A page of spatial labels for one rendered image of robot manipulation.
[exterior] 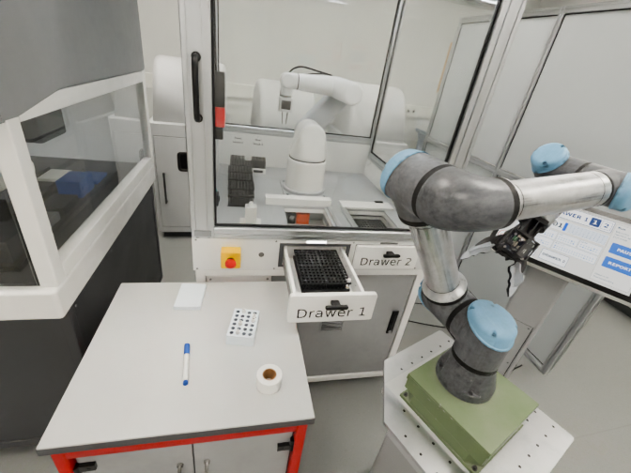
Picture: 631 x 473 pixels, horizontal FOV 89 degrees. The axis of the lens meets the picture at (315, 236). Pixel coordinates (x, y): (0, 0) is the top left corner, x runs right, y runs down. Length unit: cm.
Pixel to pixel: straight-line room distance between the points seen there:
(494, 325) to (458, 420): 25
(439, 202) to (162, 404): 81
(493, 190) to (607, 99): 189
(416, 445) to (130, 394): 74
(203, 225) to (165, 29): 332
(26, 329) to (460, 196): 132
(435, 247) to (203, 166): 76
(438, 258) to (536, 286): 99
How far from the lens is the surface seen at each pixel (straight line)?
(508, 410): 105
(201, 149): 112
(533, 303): 180
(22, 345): 148
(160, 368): 107
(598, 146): 243
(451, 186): 59
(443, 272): 85
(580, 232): 167
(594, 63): 257
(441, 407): 97
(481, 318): 88
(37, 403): 169
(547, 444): 120
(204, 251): 128
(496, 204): 61
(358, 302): 109
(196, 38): 108
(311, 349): 171
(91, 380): 110
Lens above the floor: 157
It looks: 29 degrees down
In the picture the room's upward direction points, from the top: 9 degrees clockwise
